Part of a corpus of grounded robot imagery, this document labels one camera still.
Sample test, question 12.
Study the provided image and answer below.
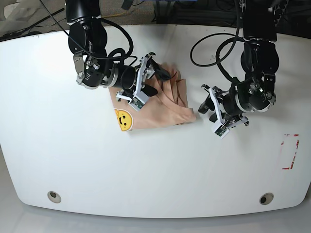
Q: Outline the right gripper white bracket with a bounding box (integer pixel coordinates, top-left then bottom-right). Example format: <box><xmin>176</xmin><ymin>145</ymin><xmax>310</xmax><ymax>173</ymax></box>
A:
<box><xmin>73</xmin><ymin>51</ymin><xmax>172</xmax><ymax>112</ymax></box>

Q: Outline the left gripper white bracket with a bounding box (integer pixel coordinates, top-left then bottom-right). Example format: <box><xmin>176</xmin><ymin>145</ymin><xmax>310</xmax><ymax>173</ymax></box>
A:
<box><xmin>197</xmin><ymin>82</ymin><xmax>277</xmax><ymax>140</ymax></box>

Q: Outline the peach pink T-shirt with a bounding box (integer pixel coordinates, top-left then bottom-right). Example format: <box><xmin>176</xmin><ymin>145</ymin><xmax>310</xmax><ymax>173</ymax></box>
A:
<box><xmin>109</xmin><ymin>63</ymin><xmax>196</xmax><ymax>132</ymax></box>

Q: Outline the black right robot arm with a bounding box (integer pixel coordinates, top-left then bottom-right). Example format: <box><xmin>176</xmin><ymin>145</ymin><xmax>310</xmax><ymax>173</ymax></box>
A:
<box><xmin>65</xmin><ymin>0</ymin><xmax>171</xmax><ymax>111</ymax></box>

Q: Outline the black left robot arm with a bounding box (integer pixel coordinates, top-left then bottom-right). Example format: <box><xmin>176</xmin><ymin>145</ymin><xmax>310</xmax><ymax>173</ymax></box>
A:
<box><xmin>198</xmin><ymin>0</ymin><xmax>279</xmax><ymax>138</ymax></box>

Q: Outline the red tape rectangle marking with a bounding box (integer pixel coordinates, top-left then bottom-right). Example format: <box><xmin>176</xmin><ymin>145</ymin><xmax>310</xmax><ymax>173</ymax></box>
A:
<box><xmin>279</xmin><ymin>134</ymin><xmax>299</xmax><ymax>170</ymax></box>

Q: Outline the right table grommet hole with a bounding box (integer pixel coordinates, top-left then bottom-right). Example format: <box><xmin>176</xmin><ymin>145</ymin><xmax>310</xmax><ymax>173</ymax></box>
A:
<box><xmin>259</xmin><ymin>193</ymin><xmax>274</xmax><ymax>205</ymax></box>

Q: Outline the table grommet hole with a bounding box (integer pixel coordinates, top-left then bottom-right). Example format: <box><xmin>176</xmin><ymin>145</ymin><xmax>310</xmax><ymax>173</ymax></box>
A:
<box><xmin>259</xmin><ymin>193</ymin><xmax>274</xmax><ymax>205</ymax></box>
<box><xmin>47</xmin><ymin>191</ymin><xmax>61</xmax><ymax>204</ymax></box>

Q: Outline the left table grommet hole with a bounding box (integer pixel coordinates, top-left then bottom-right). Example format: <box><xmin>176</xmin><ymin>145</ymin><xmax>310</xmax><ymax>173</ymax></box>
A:
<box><xmin>47</xmin><ymin>191</ymin><xmax>61</xmax><ymax>204</ymax></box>

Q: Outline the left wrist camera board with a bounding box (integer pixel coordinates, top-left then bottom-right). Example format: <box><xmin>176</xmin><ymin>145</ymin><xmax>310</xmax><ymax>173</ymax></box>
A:
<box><xmin>215</xmin><ymin>127</ymin><xmax>230</xmax><ymax>139</ymax></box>

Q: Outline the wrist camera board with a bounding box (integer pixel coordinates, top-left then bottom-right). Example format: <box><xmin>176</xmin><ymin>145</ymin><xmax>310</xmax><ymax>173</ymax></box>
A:
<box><xmin>215</xmin><ymin>127</ymin><xmax>230</xmax><ymax>139</ymax></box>
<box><xmin>129</xmin><ymin>98</ymin><xmax>145</xmax><ymax>111</ymax></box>

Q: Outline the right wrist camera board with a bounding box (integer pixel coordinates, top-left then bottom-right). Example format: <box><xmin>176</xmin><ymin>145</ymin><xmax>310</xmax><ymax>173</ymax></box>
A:
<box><xmin>129</xmin><ymin>98</ymin><xmax>145</xmax><ymax>111</ymax></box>

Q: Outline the yellow cable on floor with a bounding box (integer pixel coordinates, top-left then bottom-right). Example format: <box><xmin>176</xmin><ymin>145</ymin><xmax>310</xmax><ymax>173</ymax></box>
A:
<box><xmin>104</xmin><ymin>9</ymin><xmax>128</xmax><ymax>19</ymax></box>

